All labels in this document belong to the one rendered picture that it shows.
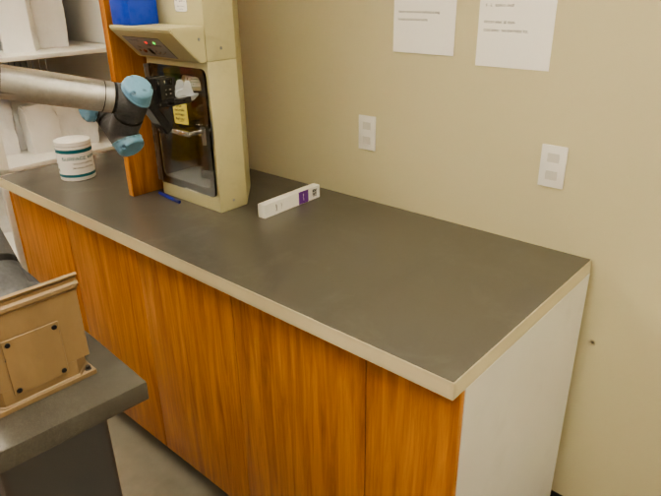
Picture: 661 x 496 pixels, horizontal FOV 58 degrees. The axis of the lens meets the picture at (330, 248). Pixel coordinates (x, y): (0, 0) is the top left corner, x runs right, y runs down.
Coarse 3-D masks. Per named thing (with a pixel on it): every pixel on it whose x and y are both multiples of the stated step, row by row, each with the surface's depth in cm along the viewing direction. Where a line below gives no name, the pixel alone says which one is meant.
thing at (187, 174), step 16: (160, 64) 189; (176, 80) 186; (192, 80) 181; (192, 112) 186; (208, 112) 181; (192, 128) 189; (208, 128) 183; (160, 144) 204; (176, 144) 197; (192, 144) 192; (208, 144) 186; (176, 160) 201; (192, 160) 194; (208, 160) 189; (176, 176) 204; (192, 176) 197; (208, 176) 191; (208, 192) 194
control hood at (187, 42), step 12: (156, 24) 182; (168, 24) 182; (120, 36) 186; (144, 36) 176; (156, 36) 172; (168, 36) 168; (180, 36) 167; (192, 36) 170; (204, 36) 173; (132, 48) 190; (168, 48) 175; (180, 48) 171; (192, 48) 171; (204, 48) 174; (180, 60) 180; (192, 60) 175; (204, 60) 175
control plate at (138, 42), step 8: (128, 40) 185; (136, 40) 182; (144, 40) 179; (152, 40) 175; (136, 48) 188; (144, 48) 185; (152, 48) 181; (160, 48) 178; (160, 56) 184; (168, 56) 181
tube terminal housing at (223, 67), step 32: (160, 0) 181; (192, 0) 171; (224, 0) 175; (224, 32) 178; (192, 64) 181; (224, 64) 181; (224, 96) 184; (224, 128) 187; (224, 160) 190; (192, 192) 202; (224, 192) 194
